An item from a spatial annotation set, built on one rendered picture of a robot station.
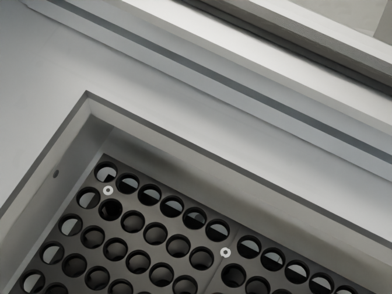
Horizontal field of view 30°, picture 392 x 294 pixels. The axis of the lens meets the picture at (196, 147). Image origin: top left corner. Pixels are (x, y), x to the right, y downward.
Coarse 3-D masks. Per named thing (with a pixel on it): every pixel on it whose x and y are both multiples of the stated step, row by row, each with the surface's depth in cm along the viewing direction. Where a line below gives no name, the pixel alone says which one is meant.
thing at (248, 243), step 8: (136, 184) 46; (152, 192) 46; (176, 208) 46; (192, 216) 45; (200, 216) 45; (216, 224) 45; (224, 232) 45; (248, 240) 45; (256, 248) 45; (272, 256) 44
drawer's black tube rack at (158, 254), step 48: (96, 192) 41; (144, 192) 44; (48, 240) 39; (96, 240) 42; (144, 240) 39; (192, 240) 39; (48, 288) 38; (96, 288) 42; (144, 288) 38; (192, 288) 41; (240, 288) 38; (288, 288) 38
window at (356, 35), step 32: (224, 0) 34; (256, 0) 33; (288, 0) 32; (320, 0) 30; (352, 0) 30; (384, 0) 29; (288, 32) 33; (320, 32) 32; (352, 32) 31; (384, 32) 30; (384, 64) 32
